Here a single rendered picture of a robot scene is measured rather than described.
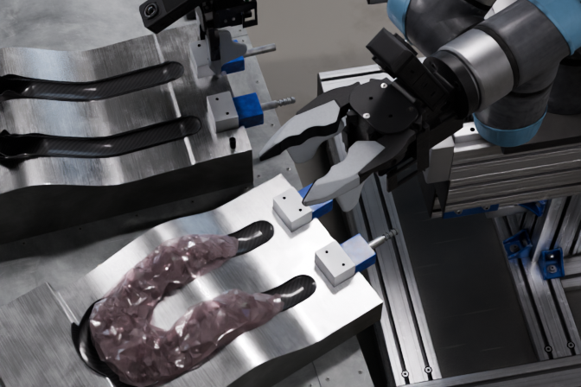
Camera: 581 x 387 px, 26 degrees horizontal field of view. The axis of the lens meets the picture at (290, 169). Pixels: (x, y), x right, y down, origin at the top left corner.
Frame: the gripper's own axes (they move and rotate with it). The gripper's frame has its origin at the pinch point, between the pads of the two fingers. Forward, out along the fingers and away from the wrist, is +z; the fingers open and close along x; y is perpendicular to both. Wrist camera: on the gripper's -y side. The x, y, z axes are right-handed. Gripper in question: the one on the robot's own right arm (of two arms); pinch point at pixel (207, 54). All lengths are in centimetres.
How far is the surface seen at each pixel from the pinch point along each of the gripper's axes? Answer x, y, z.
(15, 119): -5.7, -30.3, -2.4
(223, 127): -13.2, -1.1, 1.1
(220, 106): -10.7, -0.8, -0.8
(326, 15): 75, 45, 91
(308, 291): -40.8, 3.7, 5.8
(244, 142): -16.1, 1.3, 1.9
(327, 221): 18, 27, 91
